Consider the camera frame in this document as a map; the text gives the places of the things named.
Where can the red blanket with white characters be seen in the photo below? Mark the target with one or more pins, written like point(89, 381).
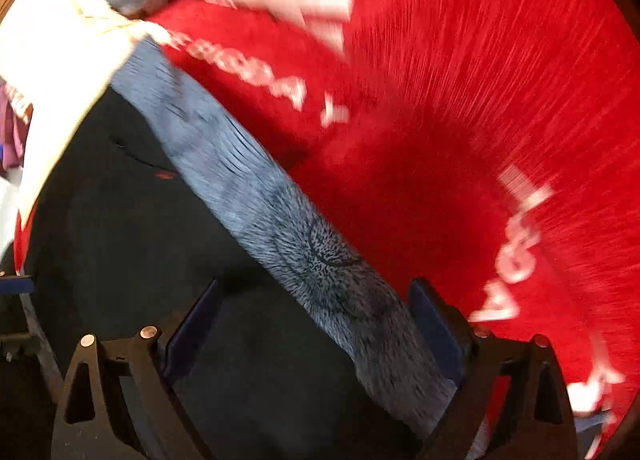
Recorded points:
point(490, 147)

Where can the black pants with grey lining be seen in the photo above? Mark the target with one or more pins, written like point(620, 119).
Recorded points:
point(289, 345)

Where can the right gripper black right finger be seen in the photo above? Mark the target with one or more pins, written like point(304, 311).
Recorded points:
point(514, 388)

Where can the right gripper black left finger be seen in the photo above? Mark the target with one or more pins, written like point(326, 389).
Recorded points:
point(93, 420)

